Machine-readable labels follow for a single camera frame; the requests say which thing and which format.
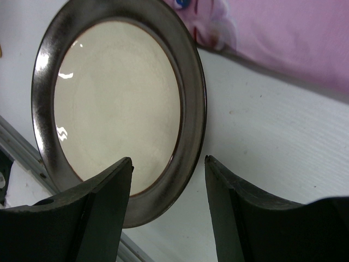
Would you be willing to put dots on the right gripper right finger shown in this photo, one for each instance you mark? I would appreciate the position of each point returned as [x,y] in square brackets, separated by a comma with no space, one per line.
[251,224]

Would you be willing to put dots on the purple Elsa cloth placemat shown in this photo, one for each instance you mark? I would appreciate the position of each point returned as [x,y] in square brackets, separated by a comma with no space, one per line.
[304,39]

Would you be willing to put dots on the aluminium rail front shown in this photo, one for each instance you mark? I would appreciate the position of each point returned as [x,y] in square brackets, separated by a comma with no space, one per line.
[30,182]

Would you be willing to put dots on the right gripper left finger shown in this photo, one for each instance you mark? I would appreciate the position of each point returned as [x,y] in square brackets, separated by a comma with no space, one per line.
[83,223]

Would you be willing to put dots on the metal rimmed cream plate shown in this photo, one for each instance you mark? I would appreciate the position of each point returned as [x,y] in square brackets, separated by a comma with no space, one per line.
[115,79]

